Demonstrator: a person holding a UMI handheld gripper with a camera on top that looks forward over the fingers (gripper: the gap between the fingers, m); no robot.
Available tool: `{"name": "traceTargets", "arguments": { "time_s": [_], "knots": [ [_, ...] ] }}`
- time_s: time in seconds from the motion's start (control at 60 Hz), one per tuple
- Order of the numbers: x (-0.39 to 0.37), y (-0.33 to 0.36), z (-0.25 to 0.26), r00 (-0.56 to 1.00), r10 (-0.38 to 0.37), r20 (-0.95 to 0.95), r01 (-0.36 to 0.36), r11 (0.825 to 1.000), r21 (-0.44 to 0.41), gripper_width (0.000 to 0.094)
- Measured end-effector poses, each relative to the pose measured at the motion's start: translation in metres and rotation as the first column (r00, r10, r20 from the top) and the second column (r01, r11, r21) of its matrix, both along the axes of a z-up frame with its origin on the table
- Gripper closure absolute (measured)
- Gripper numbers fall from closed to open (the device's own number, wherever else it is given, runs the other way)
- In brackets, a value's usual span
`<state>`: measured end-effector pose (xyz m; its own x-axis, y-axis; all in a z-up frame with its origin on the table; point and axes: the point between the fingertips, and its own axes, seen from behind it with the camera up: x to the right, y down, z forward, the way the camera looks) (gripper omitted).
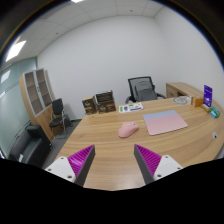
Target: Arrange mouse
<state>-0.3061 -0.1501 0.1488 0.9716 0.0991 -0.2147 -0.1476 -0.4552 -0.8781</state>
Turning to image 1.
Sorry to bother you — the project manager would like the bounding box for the round grey and white disc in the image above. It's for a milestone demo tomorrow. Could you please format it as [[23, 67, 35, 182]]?
[[173, 95, 192, 106]]

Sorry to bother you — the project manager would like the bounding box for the orange box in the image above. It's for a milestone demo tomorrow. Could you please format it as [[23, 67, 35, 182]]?
[[193, 95, 205, 108]]

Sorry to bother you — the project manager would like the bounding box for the small brown cardboard box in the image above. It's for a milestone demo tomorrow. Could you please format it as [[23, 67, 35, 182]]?
[[81, 96, 98, 116]]

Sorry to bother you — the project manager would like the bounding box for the grey backpack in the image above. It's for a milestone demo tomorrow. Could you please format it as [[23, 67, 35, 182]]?
[[134, 81, 158, 102]]

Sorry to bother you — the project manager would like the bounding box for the black mesh office chair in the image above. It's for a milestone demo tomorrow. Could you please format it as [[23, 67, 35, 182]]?
[[125, 76, 167, 104]]

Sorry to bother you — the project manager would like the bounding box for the black cardboard box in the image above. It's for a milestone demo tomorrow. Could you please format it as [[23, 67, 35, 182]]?
[[94, 89, 115, 104]]

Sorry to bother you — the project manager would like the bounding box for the ceiling light panel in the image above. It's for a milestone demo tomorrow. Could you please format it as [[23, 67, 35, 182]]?
[[4, 40, 27, 63]]

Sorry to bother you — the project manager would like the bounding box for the black leather armchair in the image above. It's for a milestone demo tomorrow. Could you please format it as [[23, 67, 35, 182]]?
[[8, 124, 53, 168]]

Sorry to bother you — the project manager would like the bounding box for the wooden shelf unit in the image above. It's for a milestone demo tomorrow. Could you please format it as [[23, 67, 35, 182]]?
[[18, 68, 56, 141]]

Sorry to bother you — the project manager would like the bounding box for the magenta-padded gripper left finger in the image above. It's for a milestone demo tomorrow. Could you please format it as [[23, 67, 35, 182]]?
[[44, 144, 96, 187]]

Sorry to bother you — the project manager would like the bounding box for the wooden side desk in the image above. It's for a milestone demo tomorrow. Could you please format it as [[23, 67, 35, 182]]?
[[165, 81, 204, 100]]

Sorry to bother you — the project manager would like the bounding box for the teal packet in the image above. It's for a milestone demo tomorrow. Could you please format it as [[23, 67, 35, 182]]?
[[209, 105, 222, 119]]

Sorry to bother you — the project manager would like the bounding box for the purple standing sign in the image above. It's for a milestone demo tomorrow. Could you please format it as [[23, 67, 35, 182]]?
[[202, 84, 214, 113]]

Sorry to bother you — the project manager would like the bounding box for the white sticker sheet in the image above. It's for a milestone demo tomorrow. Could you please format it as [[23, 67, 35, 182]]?
[[118, 102, 144, 114]]

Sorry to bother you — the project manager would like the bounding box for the black visitor chair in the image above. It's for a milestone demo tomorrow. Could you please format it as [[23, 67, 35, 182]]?
[[48, 97, 73, 138]]

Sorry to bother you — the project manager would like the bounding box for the pink computer mouse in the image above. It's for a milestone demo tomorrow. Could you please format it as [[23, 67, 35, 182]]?
[[117, 121, 140, 139]]

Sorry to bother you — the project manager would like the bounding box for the pink and blue mouse pad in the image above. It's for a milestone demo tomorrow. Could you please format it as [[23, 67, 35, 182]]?
[[142, 109, 189, 137]]

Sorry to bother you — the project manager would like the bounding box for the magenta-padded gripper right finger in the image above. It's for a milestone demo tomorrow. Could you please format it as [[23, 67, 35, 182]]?
[[133, 143, 184, 185]]

